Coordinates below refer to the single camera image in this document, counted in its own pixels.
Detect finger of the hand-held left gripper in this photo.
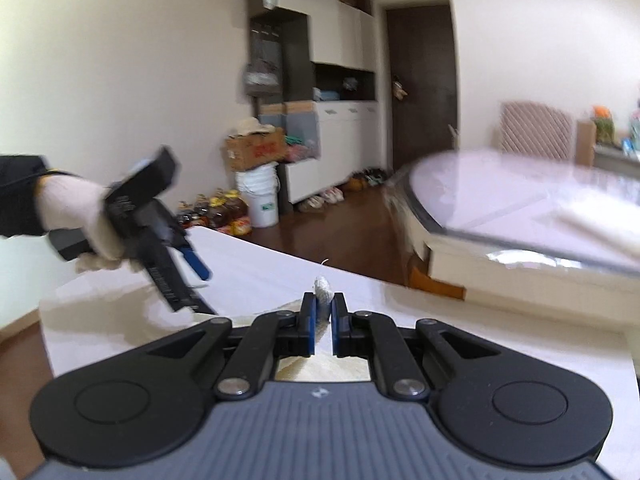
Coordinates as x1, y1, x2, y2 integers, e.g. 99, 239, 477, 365
172, 235, 213, 281
185, 290, 221, 317

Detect person's left forearm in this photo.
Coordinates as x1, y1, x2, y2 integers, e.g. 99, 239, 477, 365
0, 154, 83, 239

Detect cardboard box with red print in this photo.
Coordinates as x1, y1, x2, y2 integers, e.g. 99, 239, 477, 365
225, 127, 289, 172

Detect grey hanging bag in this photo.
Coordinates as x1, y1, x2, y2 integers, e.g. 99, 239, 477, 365
242, 25, 284, 99

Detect white plastic bucket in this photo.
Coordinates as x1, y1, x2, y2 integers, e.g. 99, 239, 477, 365
236, 162, 281, 229

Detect cream towel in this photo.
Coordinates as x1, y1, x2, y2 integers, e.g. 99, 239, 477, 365
220, 275, 373, 383

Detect straw hat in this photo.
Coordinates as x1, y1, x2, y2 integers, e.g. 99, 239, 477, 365
229, 116, 276, 137

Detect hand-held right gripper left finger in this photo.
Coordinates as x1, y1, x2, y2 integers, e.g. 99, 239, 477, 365
142, 292, 317, 402

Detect row of shoes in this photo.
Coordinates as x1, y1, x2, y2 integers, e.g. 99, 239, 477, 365
297, 166, 392, 214

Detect beige nightstand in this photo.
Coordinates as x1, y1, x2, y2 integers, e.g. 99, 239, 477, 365
575, 120, 640, 173

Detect pile of colourful items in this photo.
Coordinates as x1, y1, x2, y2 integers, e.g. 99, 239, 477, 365
282, 129, 322, 164

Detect bed with clear plastic cover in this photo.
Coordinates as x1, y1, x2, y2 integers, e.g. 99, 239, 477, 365
385, 147, 640, 306

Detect pink quilted headboard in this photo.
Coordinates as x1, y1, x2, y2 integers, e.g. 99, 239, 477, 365
500, 101, 575, 161

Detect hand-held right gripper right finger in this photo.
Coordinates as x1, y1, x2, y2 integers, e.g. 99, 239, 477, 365
330, 292, 501, 402

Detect dark brown door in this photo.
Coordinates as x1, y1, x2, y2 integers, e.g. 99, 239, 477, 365
385, 4, 459, 172

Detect cluster of dark bottles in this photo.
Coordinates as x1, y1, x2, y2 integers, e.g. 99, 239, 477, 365
176, 187, 253, 237

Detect orange and green packet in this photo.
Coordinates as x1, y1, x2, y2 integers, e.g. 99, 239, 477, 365
592, 105, 617, 147

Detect person's left hand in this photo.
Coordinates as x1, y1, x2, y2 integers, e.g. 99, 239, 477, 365
35, 172, 135, 275

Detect white cabinet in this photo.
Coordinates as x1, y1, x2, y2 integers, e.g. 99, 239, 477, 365
249, 0, 379, 207

